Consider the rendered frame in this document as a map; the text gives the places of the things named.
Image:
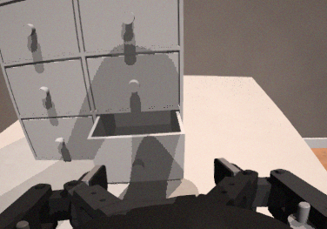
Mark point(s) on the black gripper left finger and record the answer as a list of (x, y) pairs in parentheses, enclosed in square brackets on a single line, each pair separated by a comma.
[(91, 202)]

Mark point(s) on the grey chest of drawers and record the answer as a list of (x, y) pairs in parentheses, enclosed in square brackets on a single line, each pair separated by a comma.
[(84, 55)]

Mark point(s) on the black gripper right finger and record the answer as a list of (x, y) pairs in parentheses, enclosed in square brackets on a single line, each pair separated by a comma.
[(287, 196)]

